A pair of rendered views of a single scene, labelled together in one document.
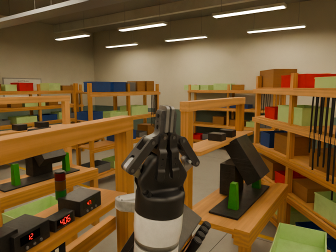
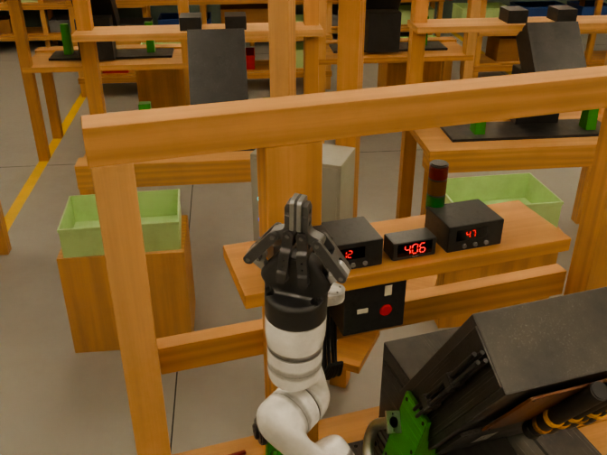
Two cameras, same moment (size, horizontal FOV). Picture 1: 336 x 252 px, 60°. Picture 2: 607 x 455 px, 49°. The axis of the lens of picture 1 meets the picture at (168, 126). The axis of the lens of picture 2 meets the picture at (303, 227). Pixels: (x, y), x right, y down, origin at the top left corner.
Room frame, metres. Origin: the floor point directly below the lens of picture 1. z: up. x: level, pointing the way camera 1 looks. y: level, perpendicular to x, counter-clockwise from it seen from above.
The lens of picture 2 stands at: (0.00, -0.50, 2.41)
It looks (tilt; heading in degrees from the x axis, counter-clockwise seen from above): 28 degrees down; 50
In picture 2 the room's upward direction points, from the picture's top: straight up
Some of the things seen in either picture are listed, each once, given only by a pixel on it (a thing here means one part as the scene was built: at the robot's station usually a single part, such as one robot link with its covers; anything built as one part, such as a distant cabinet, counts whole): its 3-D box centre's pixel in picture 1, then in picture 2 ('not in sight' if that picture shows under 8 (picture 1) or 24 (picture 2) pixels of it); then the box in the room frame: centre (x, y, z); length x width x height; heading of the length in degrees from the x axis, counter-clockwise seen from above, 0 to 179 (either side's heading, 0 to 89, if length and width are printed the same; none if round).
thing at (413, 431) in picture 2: not in sight; (416, 436); (1.01, 0.25, 1.17); 0.13 x 0.12 x 0.20; 157
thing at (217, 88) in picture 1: (227, 116); not in sight; (9.80, -2.00, 1.12); 3.22 x 0.55 x 2.23; 56
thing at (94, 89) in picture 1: (122, 127); not in sight; (7.03, 1.11, 1.14); 2.45 x 0.55 x 2.28; 146
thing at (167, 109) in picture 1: (164, 118); (294, 211); (0.42, 0.01, 2.08); 0.02 x 0.01 x 0.04; 32
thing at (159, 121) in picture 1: (155, 127); (284, 219); (0.41, 0.02, 2.07); 0.03 x 0.01 x 0.05; 122
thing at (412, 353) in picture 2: not in sight; (440, 397); (1.25, 0.36, 1.07); 0.30 x 0.18 x 0.34; 157
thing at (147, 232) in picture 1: (151, 222); (300, 321); (0.44, 0.03, 1.91); 0.11 x 0.09 x 0.06; 32
